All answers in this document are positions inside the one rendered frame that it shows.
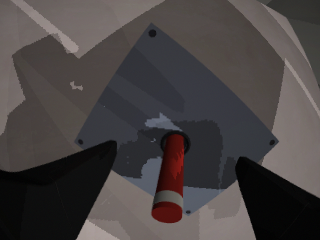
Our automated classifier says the dark red peg with grey band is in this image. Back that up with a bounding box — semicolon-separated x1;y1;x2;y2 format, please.
151;135;184;224

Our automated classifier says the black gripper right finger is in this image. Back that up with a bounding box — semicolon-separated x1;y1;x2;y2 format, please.
235;156;320;240

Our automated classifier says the dark grey square panel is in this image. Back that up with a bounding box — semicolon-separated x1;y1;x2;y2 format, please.
73;23;279;216

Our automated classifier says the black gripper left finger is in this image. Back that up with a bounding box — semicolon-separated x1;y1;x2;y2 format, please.
0;140;117;240

